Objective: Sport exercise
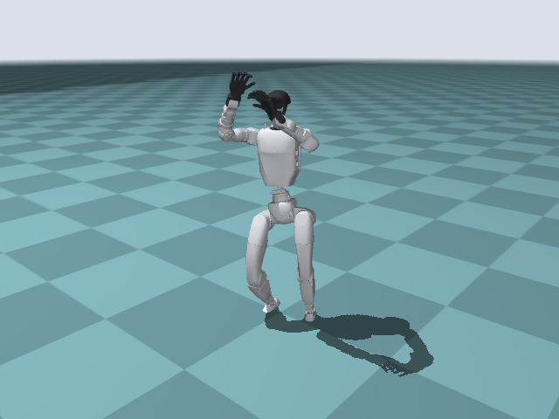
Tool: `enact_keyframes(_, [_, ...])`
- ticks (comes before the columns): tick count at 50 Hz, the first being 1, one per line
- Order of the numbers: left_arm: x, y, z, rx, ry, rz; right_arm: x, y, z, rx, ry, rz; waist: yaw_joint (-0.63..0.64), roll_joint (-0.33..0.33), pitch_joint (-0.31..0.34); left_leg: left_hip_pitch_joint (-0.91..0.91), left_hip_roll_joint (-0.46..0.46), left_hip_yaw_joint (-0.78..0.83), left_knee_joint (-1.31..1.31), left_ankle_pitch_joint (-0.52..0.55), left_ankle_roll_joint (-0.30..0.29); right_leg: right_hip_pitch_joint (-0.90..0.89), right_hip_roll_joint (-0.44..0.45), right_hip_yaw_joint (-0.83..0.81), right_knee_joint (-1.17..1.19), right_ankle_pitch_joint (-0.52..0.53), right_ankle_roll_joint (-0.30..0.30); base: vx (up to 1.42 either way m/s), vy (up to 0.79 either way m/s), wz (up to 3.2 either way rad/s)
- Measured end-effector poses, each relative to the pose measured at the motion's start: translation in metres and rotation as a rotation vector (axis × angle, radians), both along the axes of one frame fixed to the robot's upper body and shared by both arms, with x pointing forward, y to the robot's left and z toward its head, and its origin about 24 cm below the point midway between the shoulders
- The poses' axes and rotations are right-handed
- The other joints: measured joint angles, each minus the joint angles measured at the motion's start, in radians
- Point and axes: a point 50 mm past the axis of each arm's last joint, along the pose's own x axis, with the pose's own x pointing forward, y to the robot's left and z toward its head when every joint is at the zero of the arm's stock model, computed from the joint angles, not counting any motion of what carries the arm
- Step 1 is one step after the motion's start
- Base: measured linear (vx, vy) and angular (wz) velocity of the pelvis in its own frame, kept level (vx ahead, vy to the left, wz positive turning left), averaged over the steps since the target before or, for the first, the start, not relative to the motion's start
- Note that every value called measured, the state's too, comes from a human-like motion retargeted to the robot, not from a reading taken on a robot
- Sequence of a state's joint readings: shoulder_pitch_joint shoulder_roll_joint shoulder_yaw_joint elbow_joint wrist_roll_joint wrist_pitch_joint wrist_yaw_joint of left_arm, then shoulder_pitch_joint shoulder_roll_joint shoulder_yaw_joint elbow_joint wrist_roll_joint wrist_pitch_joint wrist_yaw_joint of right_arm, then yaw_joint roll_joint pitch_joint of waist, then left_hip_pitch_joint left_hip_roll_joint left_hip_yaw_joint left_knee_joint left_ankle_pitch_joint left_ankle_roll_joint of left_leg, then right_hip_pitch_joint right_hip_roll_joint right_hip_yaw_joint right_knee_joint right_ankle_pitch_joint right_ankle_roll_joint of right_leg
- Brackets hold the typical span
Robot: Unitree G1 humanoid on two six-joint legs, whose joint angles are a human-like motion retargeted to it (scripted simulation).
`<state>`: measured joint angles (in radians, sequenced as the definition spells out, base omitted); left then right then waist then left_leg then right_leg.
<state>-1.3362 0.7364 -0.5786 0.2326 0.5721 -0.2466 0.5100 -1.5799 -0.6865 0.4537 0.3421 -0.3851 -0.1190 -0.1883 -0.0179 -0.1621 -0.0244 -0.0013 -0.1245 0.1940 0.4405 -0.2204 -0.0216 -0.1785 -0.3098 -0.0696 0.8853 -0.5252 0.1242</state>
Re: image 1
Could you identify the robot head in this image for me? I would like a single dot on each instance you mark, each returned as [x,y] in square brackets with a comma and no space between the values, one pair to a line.
[280,99]

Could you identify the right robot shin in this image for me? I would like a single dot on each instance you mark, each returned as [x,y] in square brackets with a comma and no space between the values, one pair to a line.
[263,292]

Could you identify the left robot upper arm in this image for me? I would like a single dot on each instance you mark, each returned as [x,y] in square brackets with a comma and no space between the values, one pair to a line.
[310,144]

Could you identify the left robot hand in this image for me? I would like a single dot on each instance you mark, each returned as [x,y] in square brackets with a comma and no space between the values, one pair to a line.
[267,105]

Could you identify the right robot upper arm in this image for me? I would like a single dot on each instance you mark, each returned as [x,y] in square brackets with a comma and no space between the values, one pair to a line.
[248,135]

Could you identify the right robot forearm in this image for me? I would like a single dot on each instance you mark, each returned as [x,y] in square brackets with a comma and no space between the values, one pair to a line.
[228,115]

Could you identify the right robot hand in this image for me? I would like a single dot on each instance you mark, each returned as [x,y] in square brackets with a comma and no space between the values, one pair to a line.
[238,86]

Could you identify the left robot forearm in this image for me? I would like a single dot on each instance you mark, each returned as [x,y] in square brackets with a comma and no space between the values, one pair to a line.
[294,130]

